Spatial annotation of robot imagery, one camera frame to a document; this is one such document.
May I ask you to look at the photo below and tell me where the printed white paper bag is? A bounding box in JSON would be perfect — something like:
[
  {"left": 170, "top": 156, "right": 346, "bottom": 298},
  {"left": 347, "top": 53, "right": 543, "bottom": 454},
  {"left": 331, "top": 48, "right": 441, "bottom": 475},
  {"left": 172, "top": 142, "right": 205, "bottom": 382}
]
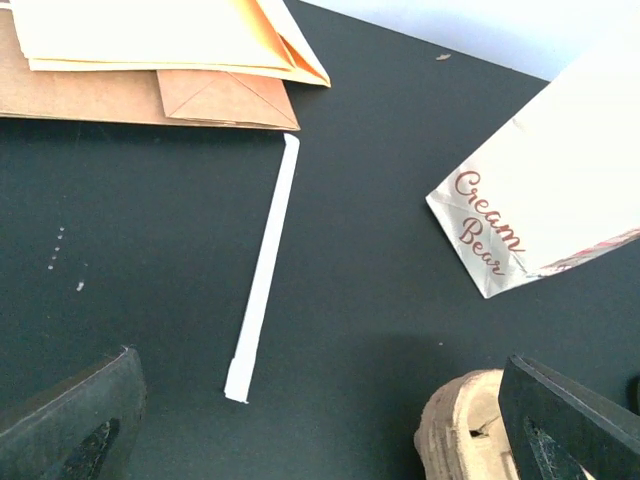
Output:
[{"left": 426, "top": 24, "right": 639, "bottom": 298}]

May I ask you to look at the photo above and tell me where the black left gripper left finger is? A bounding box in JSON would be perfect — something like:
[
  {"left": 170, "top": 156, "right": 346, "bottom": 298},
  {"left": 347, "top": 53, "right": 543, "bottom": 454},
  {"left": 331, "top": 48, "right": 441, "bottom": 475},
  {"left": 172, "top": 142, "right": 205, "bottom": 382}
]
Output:
[{"left": 1, "top": 348, "right": 147, "bottom": 479}]

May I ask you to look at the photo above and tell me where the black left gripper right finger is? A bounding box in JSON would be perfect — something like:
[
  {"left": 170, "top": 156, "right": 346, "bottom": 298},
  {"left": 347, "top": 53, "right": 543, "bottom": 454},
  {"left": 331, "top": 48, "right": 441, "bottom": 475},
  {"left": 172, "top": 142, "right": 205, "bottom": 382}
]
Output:
[{"left": 498, "top": 355, "right": 639, "bottom": 479}]

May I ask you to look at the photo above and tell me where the white paper straw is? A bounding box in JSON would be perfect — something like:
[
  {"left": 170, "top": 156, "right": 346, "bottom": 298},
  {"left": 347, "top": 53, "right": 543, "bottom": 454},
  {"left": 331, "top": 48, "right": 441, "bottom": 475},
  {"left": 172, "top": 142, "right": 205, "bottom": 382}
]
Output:
[{"left": 224, "top": 133, "right": 300, "bottom": 404}]

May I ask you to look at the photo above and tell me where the orange kraft paper bag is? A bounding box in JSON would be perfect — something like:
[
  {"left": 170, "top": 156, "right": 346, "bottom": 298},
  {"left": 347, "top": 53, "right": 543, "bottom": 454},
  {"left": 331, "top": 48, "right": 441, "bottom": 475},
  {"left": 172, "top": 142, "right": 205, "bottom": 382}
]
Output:
[{"left": 8, "top": 1, "right": 331, "bottom": 87}]

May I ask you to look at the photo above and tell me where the brown kraft paper bag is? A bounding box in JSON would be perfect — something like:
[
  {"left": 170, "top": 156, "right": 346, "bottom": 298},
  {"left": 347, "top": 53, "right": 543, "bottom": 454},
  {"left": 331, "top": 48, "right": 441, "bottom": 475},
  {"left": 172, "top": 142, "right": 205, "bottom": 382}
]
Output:
[{"left": 1, "top": 3, "right": 300, "bottom": 131}]

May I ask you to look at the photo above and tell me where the brown pulp cup carrier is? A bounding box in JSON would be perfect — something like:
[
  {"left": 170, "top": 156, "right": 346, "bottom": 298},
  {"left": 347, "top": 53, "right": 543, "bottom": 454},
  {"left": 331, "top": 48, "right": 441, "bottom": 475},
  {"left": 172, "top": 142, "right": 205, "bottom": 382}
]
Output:
[{"left": 414, "top": 369, "right": 519, "bottom": 480}]

